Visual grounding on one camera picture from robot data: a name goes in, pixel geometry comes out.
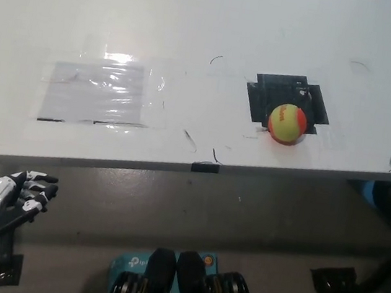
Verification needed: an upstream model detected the small black tape strip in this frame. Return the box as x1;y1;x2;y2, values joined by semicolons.
190;160;222;176

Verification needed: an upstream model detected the clear taped plastic sheet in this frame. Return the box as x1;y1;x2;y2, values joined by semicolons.
34;48;170;139

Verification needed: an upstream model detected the teal tp-link router box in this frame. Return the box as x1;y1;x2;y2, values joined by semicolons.
105;237;221;293

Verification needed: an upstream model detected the yellow orange small tennis ball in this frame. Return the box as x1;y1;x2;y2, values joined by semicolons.
265;101;311;148

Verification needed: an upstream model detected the black tape square patch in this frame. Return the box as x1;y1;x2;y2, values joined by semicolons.
240;67;336;137

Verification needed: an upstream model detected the blue object under table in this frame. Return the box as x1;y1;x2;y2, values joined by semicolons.
354;179;378;206

